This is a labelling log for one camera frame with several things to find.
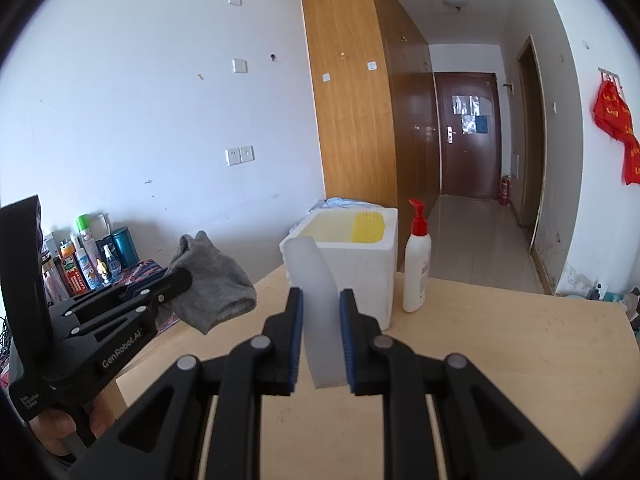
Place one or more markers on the small blue spray bottle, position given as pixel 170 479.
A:
pixel 111 265

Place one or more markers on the red printed box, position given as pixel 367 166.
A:
pixel 75 275

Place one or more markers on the white foam sheet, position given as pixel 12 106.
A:
pixel 320 310

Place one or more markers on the red fire extinguisher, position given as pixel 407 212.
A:
pixel 505 191

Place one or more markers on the square white wall switch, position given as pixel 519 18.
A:
pixel 239 66

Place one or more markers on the grey paper notice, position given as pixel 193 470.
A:
pixel 465 104

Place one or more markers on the teal bottle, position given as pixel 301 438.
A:
pixel 125 247

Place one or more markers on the grey sock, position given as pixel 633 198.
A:
pixel 215 285

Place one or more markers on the white hallway wall panel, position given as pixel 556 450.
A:
pixel 517 166

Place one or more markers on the colourful patterned cloth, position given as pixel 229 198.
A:
pixel 145 272

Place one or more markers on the small yellow figure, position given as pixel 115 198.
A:
pixel 104 274

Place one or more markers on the blue paper notice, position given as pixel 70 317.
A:
pixel 475 124

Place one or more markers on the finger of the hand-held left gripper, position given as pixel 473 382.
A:
pixel 115 321
pixel 150 287

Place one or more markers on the pile of floor clutter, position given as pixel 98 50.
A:
pixel 617 305

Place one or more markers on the green cap spray can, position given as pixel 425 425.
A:
pixel 86 232

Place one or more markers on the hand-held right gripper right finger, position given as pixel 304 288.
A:
pixel 347 340

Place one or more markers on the person's left hand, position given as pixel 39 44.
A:
pixel 55 432

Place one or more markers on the brown side door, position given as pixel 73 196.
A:
pixel 531 150

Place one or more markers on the dark brown entrance door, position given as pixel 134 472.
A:
pixel 467 160

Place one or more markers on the blue label bottle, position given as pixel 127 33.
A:
pixel 86 270

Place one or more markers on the round ceiling lamp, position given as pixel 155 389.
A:
pixel 455 0

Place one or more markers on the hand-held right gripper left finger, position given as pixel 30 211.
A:
pixel 297 330

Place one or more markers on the wooden wardrobe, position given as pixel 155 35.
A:
pixel 350 110

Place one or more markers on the white double wall socket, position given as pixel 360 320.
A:
pixel 239 155

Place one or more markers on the metal wall hook rack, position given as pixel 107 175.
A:
pixel 610 74

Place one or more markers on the white lotion pump bottle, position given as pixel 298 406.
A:
pixel 416 270

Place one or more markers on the red hanging cloth banner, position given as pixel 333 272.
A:
pixel 615 115

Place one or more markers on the white foam box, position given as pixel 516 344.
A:
pixel 360 280

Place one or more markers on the light blue cloth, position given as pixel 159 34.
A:
pixel 345 203

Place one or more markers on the yellow sponge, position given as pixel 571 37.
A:
pixel 369 230

